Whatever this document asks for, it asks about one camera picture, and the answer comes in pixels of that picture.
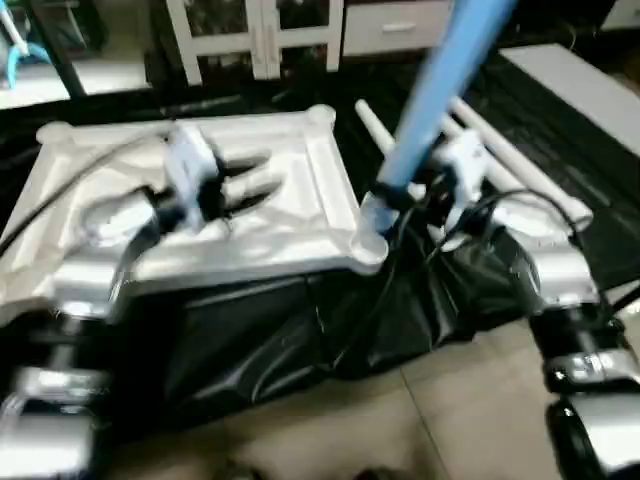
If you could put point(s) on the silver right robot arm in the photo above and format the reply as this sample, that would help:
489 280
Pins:
550 270

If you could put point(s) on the black work mat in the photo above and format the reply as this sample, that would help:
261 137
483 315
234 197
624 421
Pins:
250 340

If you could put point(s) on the black slanted pole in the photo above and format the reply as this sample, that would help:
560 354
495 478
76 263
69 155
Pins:
55 45

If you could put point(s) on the white flat board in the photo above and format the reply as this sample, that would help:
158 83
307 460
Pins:
580 90

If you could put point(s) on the small white drawer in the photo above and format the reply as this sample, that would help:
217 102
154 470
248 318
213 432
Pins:
625 12

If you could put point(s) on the white glass door cabinet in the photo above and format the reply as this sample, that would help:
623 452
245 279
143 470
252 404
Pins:
255 30

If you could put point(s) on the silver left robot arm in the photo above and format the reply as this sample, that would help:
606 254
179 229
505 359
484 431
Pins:
90 230

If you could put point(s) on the white plastic table top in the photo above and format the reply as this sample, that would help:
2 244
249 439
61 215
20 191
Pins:
280 240

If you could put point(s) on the black left robot foot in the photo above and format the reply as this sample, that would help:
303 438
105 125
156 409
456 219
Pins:
240 472

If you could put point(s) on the black low shelf unit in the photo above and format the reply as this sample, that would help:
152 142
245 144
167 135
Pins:
550 25

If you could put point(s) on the teal and white mop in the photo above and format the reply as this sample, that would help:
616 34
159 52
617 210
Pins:
15 55

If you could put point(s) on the white plastic table leg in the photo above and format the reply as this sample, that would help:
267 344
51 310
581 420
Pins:
372 120
535 170
505 175
440 80

